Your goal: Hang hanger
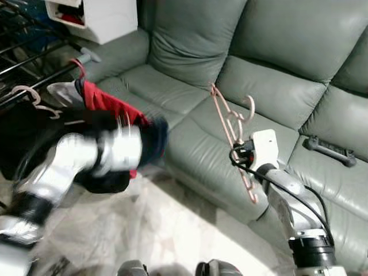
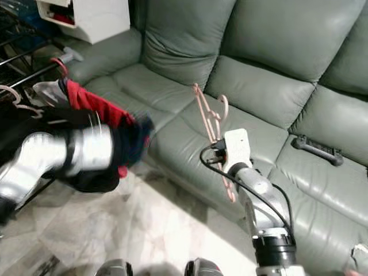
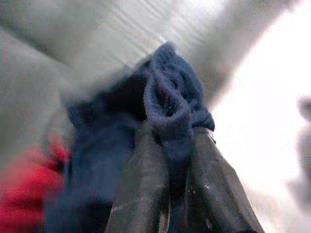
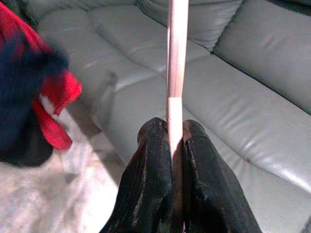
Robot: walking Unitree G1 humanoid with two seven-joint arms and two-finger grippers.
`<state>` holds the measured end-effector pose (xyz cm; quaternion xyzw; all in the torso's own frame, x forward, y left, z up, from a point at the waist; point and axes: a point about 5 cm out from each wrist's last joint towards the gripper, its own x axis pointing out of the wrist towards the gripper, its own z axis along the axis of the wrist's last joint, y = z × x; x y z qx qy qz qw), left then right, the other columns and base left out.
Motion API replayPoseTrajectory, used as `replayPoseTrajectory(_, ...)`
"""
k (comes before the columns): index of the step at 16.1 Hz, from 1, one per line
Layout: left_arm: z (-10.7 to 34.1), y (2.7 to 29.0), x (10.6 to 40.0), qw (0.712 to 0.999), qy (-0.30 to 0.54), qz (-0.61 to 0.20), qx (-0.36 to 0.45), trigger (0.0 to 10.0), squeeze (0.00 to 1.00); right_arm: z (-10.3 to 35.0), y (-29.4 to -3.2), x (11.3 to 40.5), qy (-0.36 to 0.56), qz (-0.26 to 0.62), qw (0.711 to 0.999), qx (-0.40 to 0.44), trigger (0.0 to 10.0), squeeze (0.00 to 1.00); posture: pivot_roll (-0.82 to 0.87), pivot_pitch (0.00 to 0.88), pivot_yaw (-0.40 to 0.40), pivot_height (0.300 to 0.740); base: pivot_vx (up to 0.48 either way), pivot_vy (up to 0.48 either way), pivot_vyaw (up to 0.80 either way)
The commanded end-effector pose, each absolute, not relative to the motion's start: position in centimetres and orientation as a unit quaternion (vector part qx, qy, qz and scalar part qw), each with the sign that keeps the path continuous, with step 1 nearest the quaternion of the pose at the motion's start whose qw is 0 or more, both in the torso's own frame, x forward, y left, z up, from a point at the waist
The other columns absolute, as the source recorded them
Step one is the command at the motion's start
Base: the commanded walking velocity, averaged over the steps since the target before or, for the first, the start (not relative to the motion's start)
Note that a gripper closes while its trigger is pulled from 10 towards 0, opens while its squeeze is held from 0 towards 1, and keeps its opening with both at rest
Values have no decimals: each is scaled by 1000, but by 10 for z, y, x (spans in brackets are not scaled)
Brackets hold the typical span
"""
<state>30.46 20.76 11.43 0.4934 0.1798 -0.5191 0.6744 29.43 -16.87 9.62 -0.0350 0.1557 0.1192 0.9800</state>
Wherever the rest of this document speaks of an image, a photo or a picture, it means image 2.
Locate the red plastic hanger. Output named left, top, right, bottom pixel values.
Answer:
left=51, top=56, right=70, bottom=82

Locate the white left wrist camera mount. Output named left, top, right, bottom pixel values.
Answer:
left=75, top=128, right=114, bottom=173

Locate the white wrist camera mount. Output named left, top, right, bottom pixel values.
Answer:
left=75, top=128, right=114, bottom=173
left=223, top=128, right=252, bottom=173

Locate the red garment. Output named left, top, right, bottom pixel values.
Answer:
left=63, top=79, right=133, bottom=179

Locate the black metal drying rack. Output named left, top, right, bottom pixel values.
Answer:
left=0, top=0, right=84, bottom=93

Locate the grey robot foot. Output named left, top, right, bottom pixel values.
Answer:
left=185, top=260, right=224, bottom=276
left=97, top=260, right=133, bottom=276

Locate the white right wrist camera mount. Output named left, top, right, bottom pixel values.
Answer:
left=223, top=128, right=252, bottom=173

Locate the grey robot left foot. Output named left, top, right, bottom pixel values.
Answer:
left=97, top=260, right=133, bottom=276

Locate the grey robot right foot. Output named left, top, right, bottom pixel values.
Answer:
left=185, top=260, right=224, bottom=276

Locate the white storage box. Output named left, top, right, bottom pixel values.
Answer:
left=36, top=0, right=131, bottom=44

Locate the black handheld controller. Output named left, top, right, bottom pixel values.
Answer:
left=292, top=134, right=344, bottom=166

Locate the pink plastic hanger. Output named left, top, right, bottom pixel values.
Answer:
left=193, top=83, right=236, bottom=203
left=0, top=85, right=38, bottom=118

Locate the black garment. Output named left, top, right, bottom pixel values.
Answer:
left=0, top=106, right=121, bottom=193

